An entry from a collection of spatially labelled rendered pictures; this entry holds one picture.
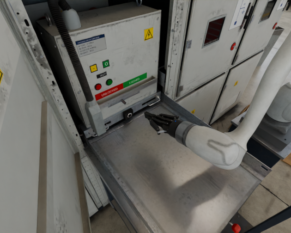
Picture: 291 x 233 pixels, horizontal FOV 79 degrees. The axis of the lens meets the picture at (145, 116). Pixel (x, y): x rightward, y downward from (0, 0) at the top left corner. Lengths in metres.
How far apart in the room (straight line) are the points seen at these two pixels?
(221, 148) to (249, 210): 1.37
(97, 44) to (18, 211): 0.61
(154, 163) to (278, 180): 1.52
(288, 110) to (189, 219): 0.80
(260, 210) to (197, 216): 1.18
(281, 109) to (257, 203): 0.99
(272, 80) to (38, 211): 0.71
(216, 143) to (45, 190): 0.47
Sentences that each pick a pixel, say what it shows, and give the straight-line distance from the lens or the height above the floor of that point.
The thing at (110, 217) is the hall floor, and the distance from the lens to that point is 1.70.
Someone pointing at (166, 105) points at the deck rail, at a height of 0.85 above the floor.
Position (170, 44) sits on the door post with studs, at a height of 1.24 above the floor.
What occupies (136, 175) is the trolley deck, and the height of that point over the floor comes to 0.85.
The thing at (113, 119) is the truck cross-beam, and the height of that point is 0.90.
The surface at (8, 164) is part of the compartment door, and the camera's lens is 0.39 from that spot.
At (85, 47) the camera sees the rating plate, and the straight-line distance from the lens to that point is 0.76.
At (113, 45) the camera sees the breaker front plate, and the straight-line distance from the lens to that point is 0.82.
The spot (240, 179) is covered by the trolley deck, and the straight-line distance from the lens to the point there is 0.97.
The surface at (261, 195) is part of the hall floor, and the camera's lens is 2.02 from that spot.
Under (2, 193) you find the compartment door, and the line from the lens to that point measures 0.36.
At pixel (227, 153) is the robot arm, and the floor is 1.18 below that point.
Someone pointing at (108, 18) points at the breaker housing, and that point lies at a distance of 0.86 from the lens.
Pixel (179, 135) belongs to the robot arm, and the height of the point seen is 1.12.
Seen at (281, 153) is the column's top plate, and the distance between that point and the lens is 1.31.
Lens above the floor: 1.63
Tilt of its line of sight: 45 degrees down
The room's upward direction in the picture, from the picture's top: straight up
